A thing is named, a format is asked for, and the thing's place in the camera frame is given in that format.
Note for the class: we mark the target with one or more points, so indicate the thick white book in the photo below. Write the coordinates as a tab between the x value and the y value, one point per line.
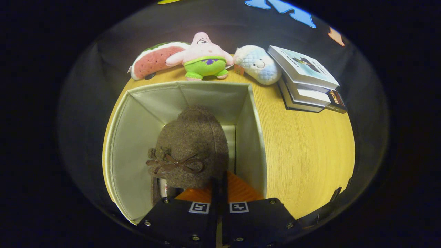
308	98

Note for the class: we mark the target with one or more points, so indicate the thin grey book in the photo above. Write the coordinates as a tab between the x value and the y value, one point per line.
310	89

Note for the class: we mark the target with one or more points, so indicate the white portrait cover book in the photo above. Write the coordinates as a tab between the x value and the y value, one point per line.
303	67

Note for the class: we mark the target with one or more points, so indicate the black paperback book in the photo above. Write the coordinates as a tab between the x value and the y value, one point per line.
337	101

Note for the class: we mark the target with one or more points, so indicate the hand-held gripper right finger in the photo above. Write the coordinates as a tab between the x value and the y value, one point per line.
262	224

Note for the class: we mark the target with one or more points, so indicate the dark cover book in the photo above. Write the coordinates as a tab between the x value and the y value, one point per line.
296	105

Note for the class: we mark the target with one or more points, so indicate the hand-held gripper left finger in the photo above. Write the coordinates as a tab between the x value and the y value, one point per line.
179	224

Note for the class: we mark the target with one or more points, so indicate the watermelon slice plush toy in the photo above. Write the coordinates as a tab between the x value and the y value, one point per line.
153	60

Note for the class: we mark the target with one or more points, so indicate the brown fuzzy shoe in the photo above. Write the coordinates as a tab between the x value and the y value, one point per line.
193	137

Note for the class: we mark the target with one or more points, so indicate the grey fabric storage box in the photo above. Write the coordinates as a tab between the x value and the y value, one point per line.
137	137

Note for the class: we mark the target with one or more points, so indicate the white blue cloud plush toy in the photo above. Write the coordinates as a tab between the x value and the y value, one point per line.
258	63

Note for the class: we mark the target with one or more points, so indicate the pink starfish plush toy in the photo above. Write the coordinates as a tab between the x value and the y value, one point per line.
205	55

